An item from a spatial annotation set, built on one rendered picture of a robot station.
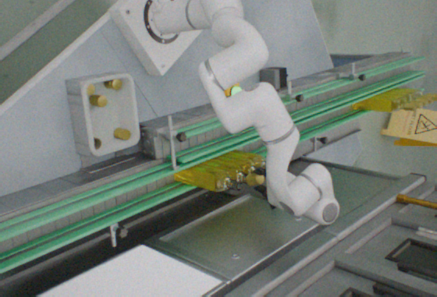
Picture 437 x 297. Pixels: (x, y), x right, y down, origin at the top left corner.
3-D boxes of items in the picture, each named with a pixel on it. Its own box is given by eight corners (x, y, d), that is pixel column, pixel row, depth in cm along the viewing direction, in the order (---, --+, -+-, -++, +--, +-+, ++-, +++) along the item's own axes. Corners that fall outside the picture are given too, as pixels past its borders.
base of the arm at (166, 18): (135, 5, 154) (169, -2, 143) (158, -19, 160) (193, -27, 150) (162, 47, 162) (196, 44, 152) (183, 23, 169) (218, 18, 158)
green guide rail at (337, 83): (164, 136, 159) (181, 139, 153) (164, 133, 159) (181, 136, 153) (410, 58, 278) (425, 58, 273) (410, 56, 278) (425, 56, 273)
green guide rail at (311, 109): (166, 158, 161) (183, 163, 155) (166, 156, 160) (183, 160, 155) (410, 72, 280) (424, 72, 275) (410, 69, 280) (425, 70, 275)
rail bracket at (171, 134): (155, 166, 158) (182, 173, 149) (150, 114, 154) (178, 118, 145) (163, 163, 160) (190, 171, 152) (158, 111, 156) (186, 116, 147)
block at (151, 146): (140, 157, 162) (154, 160, 157) (137, 128, 160) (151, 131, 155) (150, 153, 165) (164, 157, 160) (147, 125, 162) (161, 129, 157)
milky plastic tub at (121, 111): (76, 153, 152) (93, 158, 146) (64, 79, 146) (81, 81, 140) (124, 139, 164) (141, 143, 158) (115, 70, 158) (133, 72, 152)
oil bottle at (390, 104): (352, 108, 242) (412, 114, 223) (352, 97, 241) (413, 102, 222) (358, 106, 246) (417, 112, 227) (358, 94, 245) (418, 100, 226)
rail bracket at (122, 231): (91, 241, 146) (119, 254, 137) (88, 218, 144) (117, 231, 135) (104, 235, 149) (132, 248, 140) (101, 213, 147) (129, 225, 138)
